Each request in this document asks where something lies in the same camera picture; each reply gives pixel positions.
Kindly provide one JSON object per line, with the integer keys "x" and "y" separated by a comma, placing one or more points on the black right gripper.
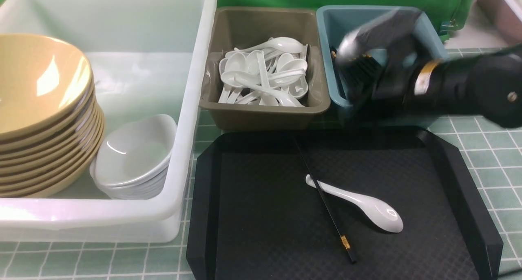
{"x": 401, "y": 88}

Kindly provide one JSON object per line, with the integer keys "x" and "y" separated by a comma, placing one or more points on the black chopstick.
{"x": 326, "y": 202}

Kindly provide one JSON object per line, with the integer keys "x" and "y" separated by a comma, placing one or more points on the white ceramic soup spoon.
{"x": 377, "y": 211}

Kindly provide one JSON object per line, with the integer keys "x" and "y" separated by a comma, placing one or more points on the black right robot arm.
{"x": 487, "y": 84}

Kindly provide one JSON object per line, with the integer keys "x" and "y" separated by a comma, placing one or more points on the bundle of black chopsticks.
{"x": 354, "y": 79}

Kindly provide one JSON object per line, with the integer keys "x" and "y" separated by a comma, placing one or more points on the blue chopstick bin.
{"x": 334, "y": 21}

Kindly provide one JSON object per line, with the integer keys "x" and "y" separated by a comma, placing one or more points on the pink plastic bin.
{"x": 506, "y": 16}

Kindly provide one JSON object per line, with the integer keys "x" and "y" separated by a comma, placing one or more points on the pile of white spoons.
{"x": 272, "y": 73}

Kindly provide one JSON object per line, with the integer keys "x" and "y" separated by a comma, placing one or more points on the olive brown spoon bin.
{"x": 244, "y": 27}

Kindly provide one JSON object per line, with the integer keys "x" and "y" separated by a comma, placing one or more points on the black plastic serving tray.
{"x": 254, "y": 218}

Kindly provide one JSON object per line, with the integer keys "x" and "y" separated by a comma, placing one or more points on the large white plastic bin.
{"x": 148, "y": 58}

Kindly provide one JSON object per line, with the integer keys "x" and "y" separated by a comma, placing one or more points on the stack of white dishes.
{"x": 132, "y": 162}

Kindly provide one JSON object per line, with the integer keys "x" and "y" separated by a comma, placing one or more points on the stack of yellow bowls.
{"x": 51, "y": 126}

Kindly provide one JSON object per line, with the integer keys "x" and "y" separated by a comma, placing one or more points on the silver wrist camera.
{"x": 381, "y": 32}

